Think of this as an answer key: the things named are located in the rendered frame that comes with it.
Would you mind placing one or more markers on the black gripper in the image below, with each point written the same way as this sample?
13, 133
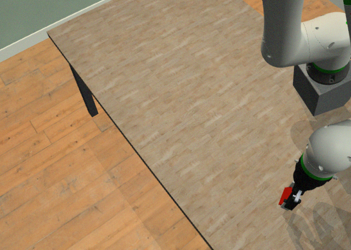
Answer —
298, 190

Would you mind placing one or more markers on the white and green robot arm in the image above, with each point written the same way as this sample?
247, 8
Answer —
288, 42

